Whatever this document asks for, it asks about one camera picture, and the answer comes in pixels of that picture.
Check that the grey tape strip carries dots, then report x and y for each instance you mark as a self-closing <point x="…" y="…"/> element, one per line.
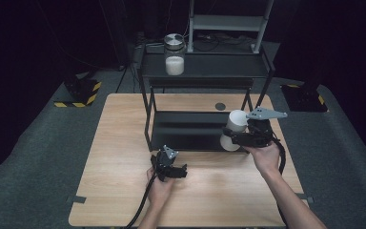
<point x="305" y="197"/>
<point x="76" y="199"/>

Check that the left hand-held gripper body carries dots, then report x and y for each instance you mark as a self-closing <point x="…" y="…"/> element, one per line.
<point x="166" y="162"/>

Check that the black metal rack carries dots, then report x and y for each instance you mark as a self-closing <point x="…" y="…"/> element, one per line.
<point x="203" y="65"/>

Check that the dark round table grommet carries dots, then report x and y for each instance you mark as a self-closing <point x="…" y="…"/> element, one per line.
<point x="220" y="106"/>

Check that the glass jar with white grains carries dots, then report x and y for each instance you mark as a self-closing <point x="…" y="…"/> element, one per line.
<point x="174" y="65"/>

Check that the person's left hand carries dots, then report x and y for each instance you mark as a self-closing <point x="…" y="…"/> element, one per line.
<point x="159" y="191"/>

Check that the grey metal stand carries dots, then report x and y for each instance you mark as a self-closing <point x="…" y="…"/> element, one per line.
<point x="227" y="23"/>

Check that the black yellow striped stand base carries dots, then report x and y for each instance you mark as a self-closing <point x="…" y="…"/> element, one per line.
<point x="305" y="98"/>
<point x="82" y="93"/>

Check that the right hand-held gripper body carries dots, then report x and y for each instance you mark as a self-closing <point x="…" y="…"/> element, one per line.
<point x="256" y="133"/>

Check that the person's right hand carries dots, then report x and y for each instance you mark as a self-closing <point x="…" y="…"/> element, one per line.
<point x="265" y="159"/>

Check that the white cup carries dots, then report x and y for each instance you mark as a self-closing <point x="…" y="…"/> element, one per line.
<point x="238" y="120"/>

